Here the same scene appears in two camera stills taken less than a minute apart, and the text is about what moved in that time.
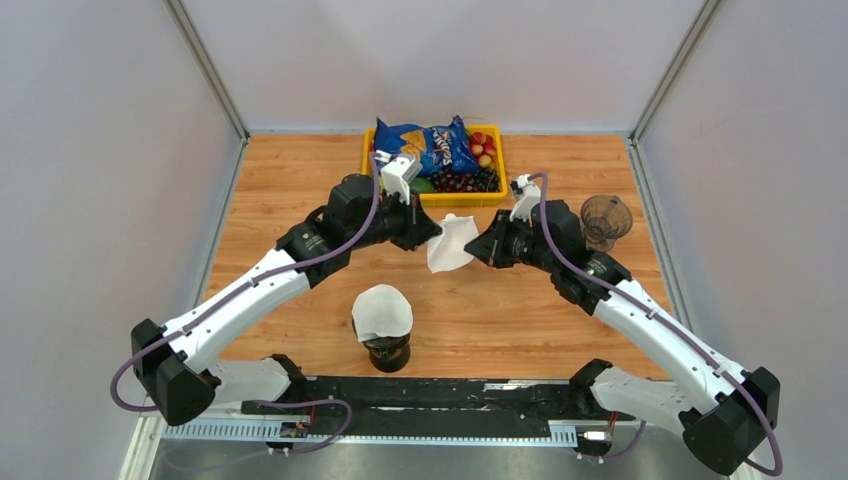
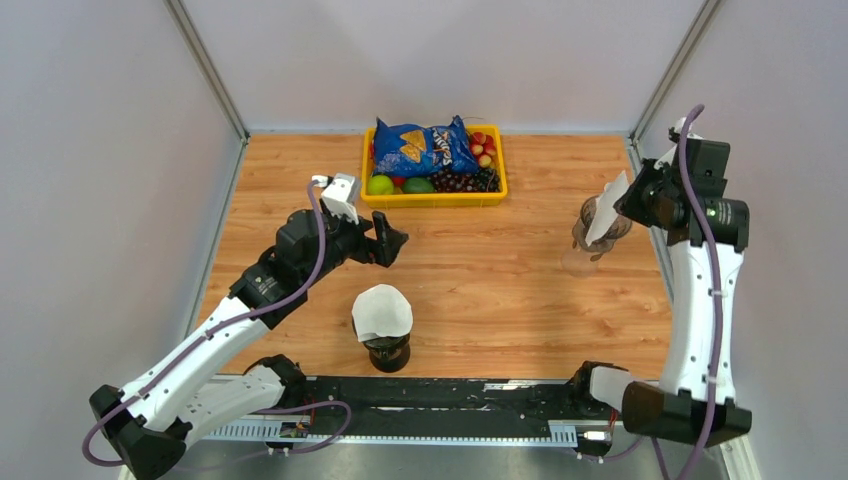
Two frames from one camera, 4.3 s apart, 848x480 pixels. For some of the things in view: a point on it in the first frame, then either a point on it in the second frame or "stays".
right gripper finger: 493,246 -> 635,203
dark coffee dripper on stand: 388,354 stays
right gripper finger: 500,229 -> 644,181
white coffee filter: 446,250 -> 604,206
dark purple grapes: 480,181 stays
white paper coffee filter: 383,310 stays
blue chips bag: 443,147 stays
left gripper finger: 418,227 -> 383,230
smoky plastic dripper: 604,219 stays
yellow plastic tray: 441,199 stays
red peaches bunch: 484,147 stays
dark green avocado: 422,184 stays
